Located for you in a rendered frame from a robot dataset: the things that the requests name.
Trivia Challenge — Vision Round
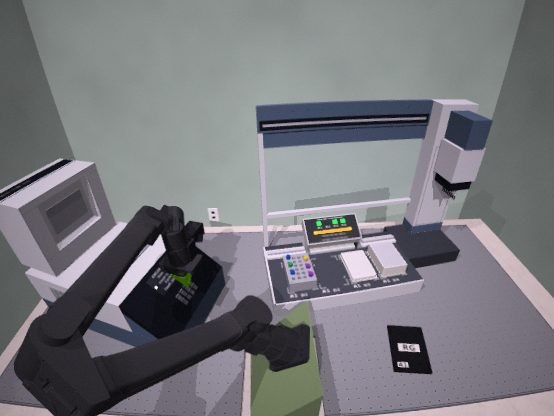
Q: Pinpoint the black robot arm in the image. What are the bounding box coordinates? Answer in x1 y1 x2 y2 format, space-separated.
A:
14 205 310 416

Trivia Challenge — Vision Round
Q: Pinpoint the white rectangular block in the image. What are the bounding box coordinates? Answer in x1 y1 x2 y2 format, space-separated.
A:
367 241 407 278

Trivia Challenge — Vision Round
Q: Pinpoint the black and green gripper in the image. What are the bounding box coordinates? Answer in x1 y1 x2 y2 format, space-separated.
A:
159 243 203 287

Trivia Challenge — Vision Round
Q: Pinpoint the black rectangular pad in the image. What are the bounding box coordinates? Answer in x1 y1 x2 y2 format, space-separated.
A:
387 325 432 374

